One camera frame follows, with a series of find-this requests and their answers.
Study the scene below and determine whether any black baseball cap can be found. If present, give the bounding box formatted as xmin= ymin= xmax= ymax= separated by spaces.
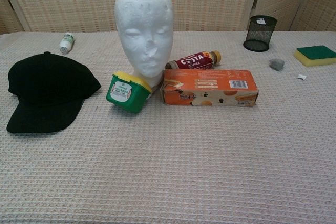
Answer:
xmin=6 ymin=51 xmax=102 ymax=134

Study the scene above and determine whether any white foam mannequin head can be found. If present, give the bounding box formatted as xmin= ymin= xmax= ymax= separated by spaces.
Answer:
xmin=114 ymin=0 xmax=173 ymax=87

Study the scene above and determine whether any green tub with yellow lid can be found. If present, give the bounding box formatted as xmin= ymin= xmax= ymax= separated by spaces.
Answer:
xmin=106 ymin=70 xmax=153 ymax=114

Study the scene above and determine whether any orange cardboard biscuit box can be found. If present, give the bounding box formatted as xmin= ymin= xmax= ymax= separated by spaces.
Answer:
xmin=160 ymin=69 xmax=259 ymax=108

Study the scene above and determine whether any Costa coffee bottle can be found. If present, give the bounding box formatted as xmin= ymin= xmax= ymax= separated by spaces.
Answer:
xmin=165 ymin=49 xmax=222 ymax=70

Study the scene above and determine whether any waffle weave tablecloth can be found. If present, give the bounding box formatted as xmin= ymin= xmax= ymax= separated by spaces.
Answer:
xmin=0 ymin=30 xmax=336 ymax=224

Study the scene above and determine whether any black mesh pen holder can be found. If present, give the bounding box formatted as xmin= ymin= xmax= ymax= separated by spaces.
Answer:
xmin=243 ymin=15 xmax=278 ymax=52

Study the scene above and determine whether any small grey stone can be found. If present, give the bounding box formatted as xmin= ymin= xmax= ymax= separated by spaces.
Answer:
xmin=268 ymin=58 xmax=285 ymax=72

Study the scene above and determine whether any small white green bottle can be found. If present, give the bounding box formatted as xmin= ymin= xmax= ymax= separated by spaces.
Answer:
xmin=59 ymin=32 xmax=77 ymax=54

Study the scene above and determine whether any woven folding screen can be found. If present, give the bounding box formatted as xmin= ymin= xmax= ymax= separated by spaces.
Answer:
xmin=0 ymin=0 xmax=336 ymax=35

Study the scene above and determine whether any yellow green scrub sponge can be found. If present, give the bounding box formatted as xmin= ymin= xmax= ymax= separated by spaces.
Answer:
xmin=293 ymin=45 xmax=336 ymax=68

